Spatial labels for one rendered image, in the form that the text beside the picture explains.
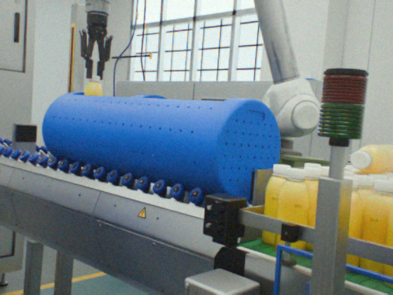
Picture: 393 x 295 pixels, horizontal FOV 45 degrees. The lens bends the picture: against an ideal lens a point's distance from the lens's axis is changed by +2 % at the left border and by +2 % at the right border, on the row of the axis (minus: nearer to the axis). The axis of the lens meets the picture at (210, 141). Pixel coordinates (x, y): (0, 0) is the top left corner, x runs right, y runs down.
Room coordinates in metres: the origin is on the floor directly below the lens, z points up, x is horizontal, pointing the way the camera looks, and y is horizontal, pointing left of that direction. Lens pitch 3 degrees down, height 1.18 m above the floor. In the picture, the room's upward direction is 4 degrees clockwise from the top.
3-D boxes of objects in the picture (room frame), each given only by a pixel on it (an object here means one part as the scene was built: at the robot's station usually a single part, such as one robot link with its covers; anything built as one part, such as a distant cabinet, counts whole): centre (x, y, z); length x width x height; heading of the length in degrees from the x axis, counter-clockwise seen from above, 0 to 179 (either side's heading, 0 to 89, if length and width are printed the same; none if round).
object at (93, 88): (1.78, 0.45, 1.20); 0.07 x 0.07 x 0.16
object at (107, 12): (1.78, 0.46, 1.55); 0.09 x 0.09 x 0.06
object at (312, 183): (1.05, -0.23, 0.98); 0.07 x 0.07 x 0.16
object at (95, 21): (1.78, 0.45, 1.47); 0.08 x 0.07 x 0.09; 137
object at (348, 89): (0.70, -0.19, 1.23); 0.06 x 0.06 x 0.04
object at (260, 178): (1.22, -0.15, 0.99); 0.10 x 0.02 x 0.12; 138
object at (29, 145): (2.12, 0.83, 1.00); 0.10 x 0.04 x 0.15; 138
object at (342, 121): (0.70, -0.19, 1.18); 0.06 x 0.06 x 0.05
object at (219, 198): (1.04, -0.05, 0.95); 0.10 x 0.07 x 0.10; 138
